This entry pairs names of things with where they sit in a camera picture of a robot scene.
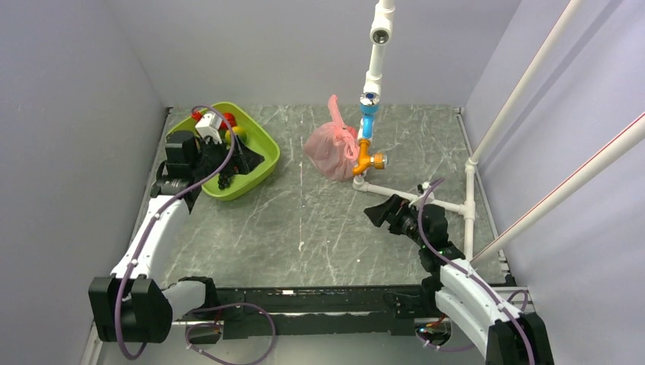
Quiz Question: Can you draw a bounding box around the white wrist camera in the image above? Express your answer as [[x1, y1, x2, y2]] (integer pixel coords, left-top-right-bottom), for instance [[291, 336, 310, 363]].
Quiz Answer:
[[195, 112, 222, 144], [408, 182, 433, 208]]

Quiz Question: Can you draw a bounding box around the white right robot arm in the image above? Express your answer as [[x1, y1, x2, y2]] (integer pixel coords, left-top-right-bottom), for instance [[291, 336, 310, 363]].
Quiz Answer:
[[364, 195, 554, 364]]

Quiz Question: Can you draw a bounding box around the blue and orange faucet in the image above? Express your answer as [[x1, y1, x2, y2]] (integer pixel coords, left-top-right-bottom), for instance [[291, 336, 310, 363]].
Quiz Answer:
[[352, 91, 388, 176]]

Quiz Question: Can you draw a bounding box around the yellow green fake mango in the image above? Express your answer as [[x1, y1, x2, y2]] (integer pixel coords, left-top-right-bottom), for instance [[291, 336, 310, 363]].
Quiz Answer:
[[224, 126, 248, 144]]

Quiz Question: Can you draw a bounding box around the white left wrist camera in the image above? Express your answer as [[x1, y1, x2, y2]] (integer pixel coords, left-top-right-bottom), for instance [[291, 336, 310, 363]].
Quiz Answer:
[[195, 112, 222, 144]]

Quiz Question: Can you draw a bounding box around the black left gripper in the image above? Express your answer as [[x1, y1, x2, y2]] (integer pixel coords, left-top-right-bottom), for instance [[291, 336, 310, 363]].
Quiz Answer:
[[191, 133, 264, 180]]

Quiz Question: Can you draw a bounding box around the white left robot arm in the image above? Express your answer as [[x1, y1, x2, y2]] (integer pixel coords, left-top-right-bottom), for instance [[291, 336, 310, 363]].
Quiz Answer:
[[88, 130, 265, 344]]

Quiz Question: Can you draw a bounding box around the pink plastic bag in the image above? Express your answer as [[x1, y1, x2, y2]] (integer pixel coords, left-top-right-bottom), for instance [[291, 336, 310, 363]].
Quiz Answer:
[[303, 94, 359, 181]]

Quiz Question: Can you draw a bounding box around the green plastic tray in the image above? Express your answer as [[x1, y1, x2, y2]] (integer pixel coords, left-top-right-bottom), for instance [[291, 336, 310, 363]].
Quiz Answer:
[[151, 102, 280, 201]]

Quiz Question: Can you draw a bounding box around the white pole with red stripe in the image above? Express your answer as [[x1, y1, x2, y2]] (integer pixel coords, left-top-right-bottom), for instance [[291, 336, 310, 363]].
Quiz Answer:
[[471, 114, 644, 265]]

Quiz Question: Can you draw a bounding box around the red fake tomato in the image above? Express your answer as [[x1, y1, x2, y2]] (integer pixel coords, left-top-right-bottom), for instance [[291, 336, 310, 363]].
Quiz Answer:
[[223, 113, 237, 127]]

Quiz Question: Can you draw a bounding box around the white diagonal pole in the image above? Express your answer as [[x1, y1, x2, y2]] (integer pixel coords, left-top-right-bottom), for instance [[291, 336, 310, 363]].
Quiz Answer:
[[465, 0, 583, 169]]

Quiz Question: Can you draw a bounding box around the white PVC pipe frame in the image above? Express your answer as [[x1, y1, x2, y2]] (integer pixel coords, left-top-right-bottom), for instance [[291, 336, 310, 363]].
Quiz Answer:
[[353, 0, 475, 260]]

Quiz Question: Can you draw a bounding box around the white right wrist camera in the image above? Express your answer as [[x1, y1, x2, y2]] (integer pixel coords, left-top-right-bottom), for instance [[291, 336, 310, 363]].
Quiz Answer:
[[408, 182, 433, 208]]

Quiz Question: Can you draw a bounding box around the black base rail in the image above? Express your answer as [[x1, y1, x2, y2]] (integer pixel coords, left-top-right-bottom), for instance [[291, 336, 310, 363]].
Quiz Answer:
[[181, 284, 441, 339]]

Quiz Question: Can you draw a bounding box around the dark fake grape bunch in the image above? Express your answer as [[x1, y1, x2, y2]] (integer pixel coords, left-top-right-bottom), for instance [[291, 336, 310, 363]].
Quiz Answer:
[[218, 168, 237, 190]]

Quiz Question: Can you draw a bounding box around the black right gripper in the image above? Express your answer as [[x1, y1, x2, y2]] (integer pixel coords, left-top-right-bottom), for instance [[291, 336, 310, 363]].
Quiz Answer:
[[364, 194, 428, 248]]

